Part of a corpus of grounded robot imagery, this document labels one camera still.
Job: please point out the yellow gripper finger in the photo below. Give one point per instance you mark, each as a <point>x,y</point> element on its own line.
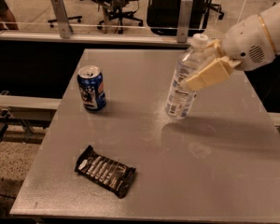
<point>218,70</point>
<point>214,49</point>

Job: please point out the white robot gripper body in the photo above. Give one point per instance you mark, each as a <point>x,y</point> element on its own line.
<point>246,44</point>

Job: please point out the clear plastic water bottle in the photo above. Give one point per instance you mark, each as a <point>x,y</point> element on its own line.
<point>180,98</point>

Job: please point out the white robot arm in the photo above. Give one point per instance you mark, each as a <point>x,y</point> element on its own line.
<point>271,18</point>

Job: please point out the black rxbar chocolate wrapper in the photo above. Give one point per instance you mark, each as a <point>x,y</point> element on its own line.
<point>105,172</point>

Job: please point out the black cabinet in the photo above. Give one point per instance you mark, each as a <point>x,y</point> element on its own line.
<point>162,16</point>

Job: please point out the blue soda can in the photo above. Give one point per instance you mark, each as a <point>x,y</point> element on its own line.
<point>91,87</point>

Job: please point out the right metal glass bracket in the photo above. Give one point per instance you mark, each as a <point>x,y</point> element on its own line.
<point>184,20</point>

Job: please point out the metal glass bracket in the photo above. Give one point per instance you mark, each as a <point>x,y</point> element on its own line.
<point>65,30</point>
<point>184,20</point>

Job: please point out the left metal glass bracket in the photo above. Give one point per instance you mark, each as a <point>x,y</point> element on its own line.
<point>65,30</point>

